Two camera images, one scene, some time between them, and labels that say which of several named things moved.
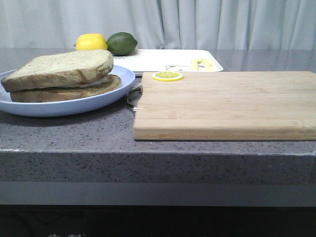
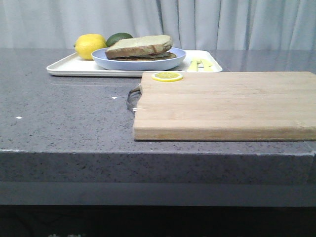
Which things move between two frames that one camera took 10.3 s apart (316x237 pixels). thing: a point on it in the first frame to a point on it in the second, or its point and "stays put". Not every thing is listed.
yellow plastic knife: [209, 66] stays put
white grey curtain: [161, 24] stays put
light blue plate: [31, 109] to [100, 58]
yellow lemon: [91, 41] stays put
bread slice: [47, 95] to [166, 56]
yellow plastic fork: [194, 64] stays put
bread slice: [61, 69] to [138, 46]
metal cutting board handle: [135, 96] stays put
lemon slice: [168, 76] stays put
